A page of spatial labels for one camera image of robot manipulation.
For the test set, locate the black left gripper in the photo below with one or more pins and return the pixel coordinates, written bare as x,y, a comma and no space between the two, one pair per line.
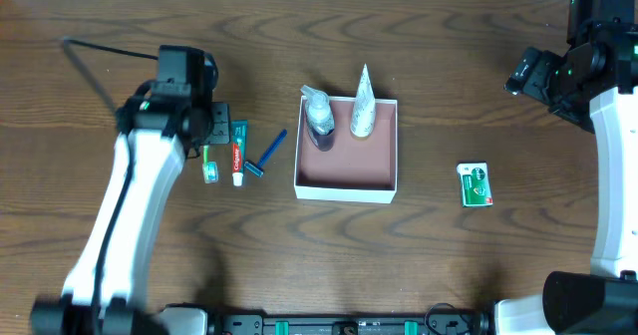
219,123

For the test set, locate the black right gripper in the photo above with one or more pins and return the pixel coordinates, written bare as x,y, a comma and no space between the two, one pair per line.
526,71

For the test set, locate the Colgate toothpaste tube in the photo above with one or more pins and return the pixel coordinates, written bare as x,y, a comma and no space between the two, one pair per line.
238,142

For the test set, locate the green white toothbrush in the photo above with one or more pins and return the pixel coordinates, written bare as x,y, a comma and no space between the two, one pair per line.
209,168

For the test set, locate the clear soap pump bottle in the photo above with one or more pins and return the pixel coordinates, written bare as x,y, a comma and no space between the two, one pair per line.
319,118

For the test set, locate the white cream tube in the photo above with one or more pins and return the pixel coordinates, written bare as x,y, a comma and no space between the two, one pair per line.
364,110

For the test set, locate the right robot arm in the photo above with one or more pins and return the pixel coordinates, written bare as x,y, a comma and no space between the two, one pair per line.
594,87

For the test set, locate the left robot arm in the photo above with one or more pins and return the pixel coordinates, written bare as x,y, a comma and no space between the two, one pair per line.
106,291

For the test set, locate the blue disposable razor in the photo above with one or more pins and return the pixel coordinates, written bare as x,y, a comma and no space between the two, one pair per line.
257,168

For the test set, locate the green soap box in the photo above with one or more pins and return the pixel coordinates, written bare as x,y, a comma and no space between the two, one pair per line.
475,187

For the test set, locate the white box pink interior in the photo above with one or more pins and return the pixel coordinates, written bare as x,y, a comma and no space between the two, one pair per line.
354,170

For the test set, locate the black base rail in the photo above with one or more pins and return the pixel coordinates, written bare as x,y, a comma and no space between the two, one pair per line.
440,319

